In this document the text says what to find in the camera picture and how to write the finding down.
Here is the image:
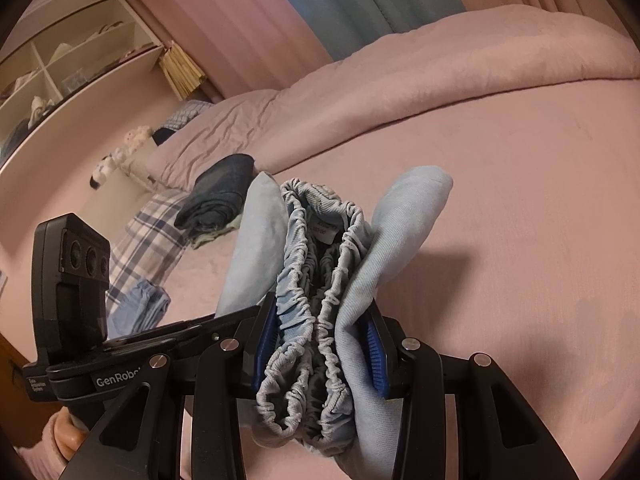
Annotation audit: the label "pink duvet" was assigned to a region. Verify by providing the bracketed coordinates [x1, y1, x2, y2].
[145, 2, 640, 191]

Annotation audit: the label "pink bed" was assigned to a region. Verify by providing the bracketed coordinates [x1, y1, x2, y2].
[0, 2, 640, 480]

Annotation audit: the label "white shelf unit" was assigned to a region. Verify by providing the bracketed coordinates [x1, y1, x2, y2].
[0, 0, 166, 171]

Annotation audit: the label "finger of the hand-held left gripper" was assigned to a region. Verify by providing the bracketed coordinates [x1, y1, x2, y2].
[102, 305, 263, 358]

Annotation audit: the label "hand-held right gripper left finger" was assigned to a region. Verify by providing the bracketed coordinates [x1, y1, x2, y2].
[60, 292, 278, 480]

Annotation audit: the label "yellow hanging cloth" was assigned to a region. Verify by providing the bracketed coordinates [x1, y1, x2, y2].
[159, 42, 207, 98]

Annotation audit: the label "black and white stuffed toy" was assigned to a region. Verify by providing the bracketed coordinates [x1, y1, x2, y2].
[90, 155, 118, 191]

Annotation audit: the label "dark folded clothing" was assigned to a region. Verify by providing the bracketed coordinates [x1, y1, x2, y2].
[175, 154, 256, 231]

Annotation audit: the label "person's left hand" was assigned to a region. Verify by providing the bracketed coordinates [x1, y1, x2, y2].
[52, 407, 98, 463]

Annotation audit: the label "white nightstand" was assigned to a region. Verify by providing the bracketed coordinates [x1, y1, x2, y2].
[100, 137, 168, 196]

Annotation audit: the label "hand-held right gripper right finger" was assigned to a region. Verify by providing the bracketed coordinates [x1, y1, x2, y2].
[357, 305, 581, 480]

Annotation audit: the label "light blue pants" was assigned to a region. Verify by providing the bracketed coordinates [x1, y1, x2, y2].
[215, 165, 454, 480]

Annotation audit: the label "light green cloth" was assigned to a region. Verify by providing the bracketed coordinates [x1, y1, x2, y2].
[190, 220, 241, 251]

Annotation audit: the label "blue curtain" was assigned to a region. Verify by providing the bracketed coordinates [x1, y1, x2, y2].
[250, 0, 466, 63]

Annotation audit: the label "plaid cloth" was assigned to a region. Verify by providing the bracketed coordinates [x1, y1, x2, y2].
[107, 190, 193, 306]

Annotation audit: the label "checked pillow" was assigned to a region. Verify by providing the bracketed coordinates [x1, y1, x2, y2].
[162, 100, 213, 131]

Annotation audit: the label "person's left forearm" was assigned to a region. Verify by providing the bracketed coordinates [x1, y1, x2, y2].
[15, 412, 68, 480]

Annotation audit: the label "blue striped cloth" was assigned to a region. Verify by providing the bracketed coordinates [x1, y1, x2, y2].
[107, 280, 171, 338]

